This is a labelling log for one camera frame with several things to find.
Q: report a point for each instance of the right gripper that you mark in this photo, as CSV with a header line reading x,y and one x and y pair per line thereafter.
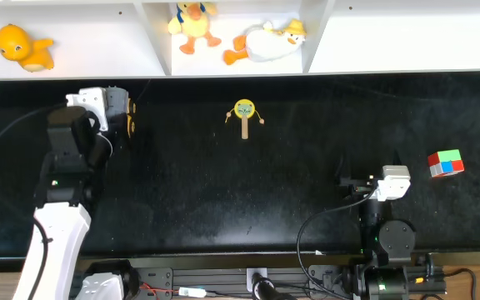
x,y
354,186

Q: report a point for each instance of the grey and yellow toy truck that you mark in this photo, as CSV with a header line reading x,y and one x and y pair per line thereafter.
x,y
117,100

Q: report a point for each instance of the orange rubber toy figure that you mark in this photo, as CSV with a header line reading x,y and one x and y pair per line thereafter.
x,y
23,48

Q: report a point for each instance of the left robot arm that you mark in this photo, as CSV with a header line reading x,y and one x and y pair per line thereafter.
x,y
61,233

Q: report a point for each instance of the many-coloured puzzle cube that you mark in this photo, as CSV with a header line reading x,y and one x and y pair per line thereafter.
x,y
446,163

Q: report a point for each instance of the yellow rattle drum toy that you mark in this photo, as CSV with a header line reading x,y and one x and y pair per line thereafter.
x,y
244,110

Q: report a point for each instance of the white plush duck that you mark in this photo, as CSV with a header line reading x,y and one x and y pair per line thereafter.
x,y
269,43

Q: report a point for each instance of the yellow plush duck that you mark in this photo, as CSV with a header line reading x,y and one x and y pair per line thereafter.
x,y
194,27

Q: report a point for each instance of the white shelf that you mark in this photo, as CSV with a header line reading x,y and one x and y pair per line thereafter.
x,y
98,46

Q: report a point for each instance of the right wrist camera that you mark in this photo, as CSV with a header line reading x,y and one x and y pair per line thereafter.
x,y
394,183

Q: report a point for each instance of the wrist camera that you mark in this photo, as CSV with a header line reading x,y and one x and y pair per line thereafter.
x,y
394,183
88,104

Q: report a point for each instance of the mounting rail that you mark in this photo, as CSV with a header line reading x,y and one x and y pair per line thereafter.
x,y
223,281

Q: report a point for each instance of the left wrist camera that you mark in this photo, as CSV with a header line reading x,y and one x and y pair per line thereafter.
x,y
88,104

